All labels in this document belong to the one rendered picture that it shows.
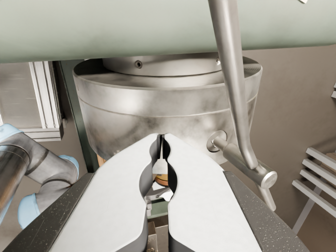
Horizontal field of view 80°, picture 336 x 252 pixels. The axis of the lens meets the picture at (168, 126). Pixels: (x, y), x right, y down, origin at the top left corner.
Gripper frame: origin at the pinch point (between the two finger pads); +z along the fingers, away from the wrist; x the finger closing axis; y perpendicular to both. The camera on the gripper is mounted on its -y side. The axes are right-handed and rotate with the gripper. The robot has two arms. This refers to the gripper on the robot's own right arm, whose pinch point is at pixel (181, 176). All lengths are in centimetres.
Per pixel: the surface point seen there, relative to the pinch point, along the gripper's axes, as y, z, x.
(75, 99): -4, -31, -54
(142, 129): -22.5, -10.1, 14.3
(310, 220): 213, 220, -94
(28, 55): -31.7, -19.7, 14.9
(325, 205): 144, 187, -69
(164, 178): -3.9, -5.1, 3.6
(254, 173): -20.4, 0.1, 22.9
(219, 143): -20.2, -0.6, 16.7
